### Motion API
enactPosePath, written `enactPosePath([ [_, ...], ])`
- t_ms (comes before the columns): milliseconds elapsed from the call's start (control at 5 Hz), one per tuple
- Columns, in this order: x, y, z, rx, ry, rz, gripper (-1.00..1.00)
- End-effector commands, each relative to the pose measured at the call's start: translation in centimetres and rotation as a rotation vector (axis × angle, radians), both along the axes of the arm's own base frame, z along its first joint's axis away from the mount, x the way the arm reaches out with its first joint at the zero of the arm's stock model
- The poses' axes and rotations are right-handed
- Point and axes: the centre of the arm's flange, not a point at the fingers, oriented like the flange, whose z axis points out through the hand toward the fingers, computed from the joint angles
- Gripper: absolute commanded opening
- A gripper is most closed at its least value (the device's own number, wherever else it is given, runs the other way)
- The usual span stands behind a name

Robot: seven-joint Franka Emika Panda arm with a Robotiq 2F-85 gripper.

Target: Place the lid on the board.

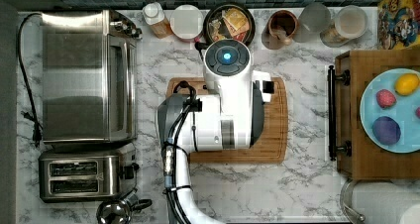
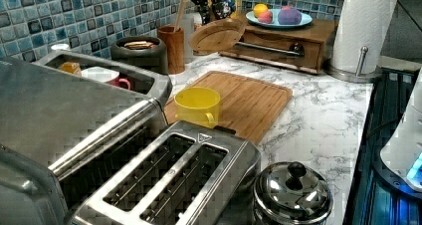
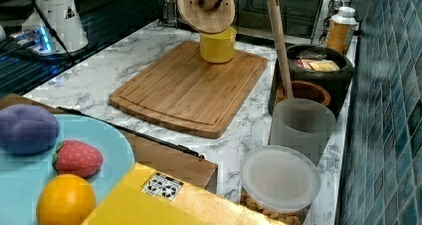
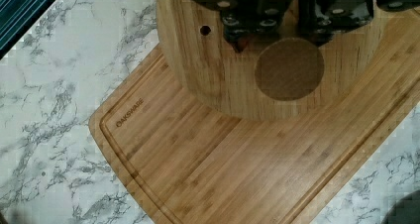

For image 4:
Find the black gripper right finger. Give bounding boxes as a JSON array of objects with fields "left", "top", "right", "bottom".
[{"left": 298, "top": 0, "right": 419, "bottom": 47}]

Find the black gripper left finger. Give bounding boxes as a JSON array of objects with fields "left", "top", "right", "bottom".
[{"left": 192, "top": 0, "right": 292, "bottom": 53}]

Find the bamboo cutting board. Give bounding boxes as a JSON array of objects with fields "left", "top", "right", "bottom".
[{"left": 89, "top": 10, "right": 419, "bottom": 224}]

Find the round wooden lid with knob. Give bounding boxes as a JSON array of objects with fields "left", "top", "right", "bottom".
[{"left": 157, "top": 0, "right": 389, "bottom": 121}]

